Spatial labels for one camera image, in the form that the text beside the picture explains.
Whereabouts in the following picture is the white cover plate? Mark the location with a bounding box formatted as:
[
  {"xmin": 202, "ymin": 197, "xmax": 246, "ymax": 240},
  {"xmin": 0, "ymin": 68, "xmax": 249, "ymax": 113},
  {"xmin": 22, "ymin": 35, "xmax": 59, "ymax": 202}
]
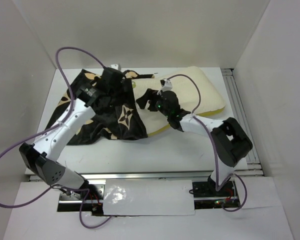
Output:
[{"xmin": 102, "ymin": 179, "xmax": 195, "ymax": 216}]

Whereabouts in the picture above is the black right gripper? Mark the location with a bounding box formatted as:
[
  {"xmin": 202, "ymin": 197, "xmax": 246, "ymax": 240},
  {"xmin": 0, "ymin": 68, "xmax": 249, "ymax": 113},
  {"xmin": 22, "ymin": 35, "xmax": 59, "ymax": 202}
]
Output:
[{"xmin": 136, "ymin": 88, "xmax": 171, "ymax": 118}]

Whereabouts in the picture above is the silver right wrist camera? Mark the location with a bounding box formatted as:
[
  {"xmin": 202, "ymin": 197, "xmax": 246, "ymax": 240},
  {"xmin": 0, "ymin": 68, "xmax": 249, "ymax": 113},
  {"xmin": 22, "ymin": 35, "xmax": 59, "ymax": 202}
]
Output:
[{"xmin": 159, "ymin": 78, "xmax": 173, "ymax": 92}]

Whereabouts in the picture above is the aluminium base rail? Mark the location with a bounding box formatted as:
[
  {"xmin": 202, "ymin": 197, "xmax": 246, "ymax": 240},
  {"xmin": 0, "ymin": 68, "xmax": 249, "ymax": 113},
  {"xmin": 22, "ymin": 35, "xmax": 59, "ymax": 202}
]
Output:
[{"xmin": 27, "ymin": 171, "xmax": 263, "ymax": 182}]

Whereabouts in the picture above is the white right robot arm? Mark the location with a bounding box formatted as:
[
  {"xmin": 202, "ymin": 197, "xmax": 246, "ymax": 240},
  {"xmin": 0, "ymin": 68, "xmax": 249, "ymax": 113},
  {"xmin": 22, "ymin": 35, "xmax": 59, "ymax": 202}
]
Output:
[{"xmin": 136, "ymin": 88, "xmax": 253, "ymax": 196}]

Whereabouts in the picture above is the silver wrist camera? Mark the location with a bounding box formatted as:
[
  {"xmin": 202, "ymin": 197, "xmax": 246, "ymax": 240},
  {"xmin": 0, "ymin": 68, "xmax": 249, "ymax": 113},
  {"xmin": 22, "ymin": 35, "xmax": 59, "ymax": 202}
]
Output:
[
  {"xmin": 159, "ymin": 78, "xmax": 173, "ymax": 92},
  {"xmin": 108, "ymin": 63, "xmax": 122, "ymax": 71}
]

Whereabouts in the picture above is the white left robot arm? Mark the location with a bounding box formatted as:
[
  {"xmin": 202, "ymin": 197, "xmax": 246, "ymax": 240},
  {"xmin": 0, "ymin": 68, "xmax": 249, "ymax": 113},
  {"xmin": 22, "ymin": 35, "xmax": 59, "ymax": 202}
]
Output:
[{"xmin": 19, "ymin": 64, "xmax": 125, "ymax": 200}]

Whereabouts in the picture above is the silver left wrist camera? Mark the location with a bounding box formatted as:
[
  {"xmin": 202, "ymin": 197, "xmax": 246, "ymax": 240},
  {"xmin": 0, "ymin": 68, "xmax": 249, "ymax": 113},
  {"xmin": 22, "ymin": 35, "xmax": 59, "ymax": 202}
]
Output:
[{"xmin": 108, "ymin": 63, "xmax": 122, "ymax": 71}]

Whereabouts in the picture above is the cream pillow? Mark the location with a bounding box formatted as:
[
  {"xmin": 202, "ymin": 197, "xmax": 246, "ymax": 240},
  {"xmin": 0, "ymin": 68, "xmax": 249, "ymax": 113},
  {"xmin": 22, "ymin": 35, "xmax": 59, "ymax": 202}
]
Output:
[{"xmin": 132, "ymin": 65, "xmax": 227, "ymax": 137}]

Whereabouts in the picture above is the black floral pillowcase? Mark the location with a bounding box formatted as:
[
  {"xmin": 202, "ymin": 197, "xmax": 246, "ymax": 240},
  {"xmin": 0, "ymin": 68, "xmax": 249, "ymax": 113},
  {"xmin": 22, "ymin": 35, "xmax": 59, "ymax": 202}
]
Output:
[{"xmin": 45, "ymin": 69, "xmax": 155, "ymax": 146}]

